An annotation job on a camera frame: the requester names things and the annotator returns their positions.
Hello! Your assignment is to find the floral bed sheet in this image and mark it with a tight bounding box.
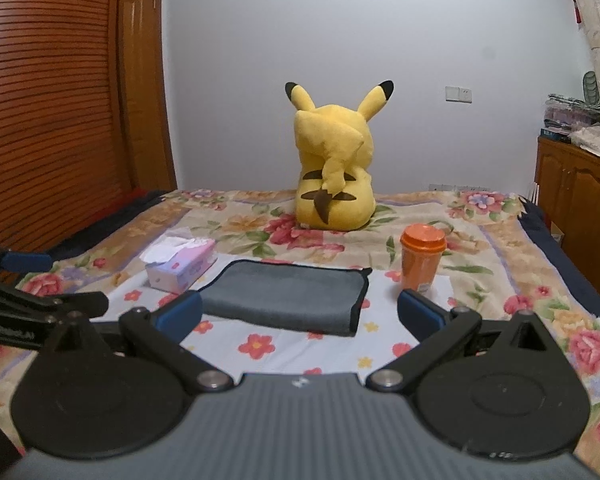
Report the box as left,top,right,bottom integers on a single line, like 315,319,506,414
0,187,600,463

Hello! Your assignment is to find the white crumpled cloth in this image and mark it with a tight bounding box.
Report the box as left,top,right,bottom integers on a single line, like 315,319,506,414
570,125,600,162

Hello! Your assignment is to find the wooden cabinet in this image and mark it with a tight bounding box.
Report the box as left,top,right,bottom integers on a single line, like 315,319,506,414
532,135,600,319

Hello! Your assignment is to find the yellow plush toy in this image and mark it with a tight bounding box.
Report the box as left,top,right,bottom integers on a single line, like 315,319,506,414
283,80,395,234

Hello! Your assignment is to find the patterned curtain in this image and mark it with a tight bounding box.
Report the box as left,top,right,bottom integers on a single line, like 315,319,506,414
554,0,600,128

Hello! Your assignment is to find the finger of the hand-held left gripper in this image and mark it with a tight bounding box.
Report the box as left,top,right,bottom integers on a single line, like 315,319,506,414
0,279,111,319
0,241,54,275

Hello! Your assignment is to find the stack of folded cloths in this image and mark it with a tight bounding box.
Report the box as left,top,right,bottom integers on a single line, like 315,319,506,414
543,93,600,137

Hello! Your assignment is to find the wooden slatted wardrobe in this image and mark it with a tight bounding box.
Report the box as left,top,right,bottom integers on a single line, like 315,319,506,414
0,0,179,257

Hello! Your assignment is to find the pink tissue box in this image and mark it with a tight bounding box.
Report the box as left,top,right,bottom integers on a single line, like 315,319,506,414
139,234,219,295

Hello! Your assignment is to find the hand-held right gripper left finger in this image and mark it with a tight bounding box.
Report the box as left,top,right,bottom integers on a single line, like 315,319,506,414
40,290,234,392

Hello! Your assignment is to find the grey towel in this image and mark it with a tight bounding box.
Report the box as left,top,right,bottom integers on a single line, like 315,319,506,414
198,259,374,338

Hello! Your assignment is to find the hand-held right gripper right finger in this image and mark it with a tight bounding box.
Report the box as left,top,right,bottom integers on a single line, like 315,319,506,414
366,288,564,392

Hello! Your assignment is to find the orange cup with lid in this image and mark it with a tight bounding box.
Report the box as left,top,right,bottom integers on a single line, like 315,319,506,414
399,223,449,294

